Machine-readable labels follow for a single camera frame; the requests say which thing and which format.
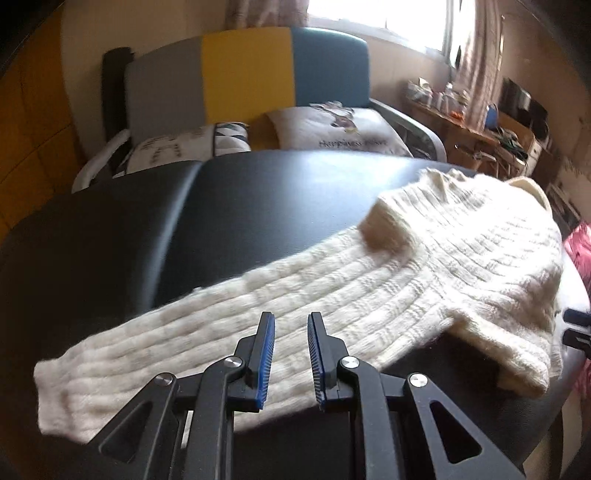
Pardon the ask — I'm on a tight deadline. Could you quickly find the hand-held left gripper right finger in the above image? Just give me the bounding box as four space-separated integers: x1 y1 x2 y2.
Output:
307 311 527 480

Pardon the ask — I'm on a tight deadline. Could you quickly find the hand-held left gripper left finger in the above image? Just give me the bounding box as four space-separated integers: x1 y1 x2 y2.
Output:
85 311 276 480

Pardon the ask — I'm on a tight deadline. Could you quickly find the white knit sweater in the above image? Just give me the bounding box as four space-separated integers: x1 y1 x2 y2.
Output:
33 167 565 444

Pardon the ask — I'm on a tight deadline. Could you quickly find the pink cloth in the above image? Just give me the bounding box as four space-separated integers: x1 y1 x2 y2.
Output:
563 222 591 287

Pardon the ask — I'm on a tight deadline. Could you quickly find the cluttered wooden desk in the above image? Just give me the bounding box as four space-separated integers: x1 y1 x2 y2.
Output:
406 80 555 185

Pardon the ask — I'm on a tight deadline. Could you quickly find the black appliance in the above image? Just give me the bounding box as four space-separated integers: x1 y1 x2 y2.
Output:
501 78 550 139

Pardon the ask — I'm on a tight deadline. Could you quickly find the white cartoon print pillow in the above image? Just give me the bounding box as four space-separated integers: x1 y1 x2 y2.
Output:
263 102 414 158

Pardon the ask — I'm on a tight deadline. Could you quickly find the geometric print pillow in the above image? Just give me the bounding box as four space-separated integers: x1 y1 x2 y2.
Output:
113 122 252 175

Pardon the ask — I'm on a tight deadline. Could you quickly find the row of jars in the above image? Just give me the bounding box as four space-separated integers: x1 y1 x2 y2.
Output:
409 78 472 116

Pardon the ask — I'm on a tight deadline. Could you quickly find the patterned curtain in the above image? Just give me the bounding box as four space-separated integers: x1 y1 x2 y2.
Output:
225 0 309 28
455 0 504 134

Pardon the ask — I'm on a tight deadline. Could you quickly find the grey yellow blue sofa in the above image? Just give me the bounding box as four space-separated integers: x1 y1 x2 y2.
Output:
71 25 448 195

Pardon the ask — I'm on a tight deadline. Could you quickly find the black upright cushion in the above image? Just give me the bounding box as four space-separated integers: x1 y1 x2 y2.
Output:
102 47 134 139

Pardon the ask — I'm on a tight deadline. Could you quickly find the bright window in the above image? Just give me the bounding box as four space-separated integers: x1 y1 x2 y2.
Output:
307 0 476 54

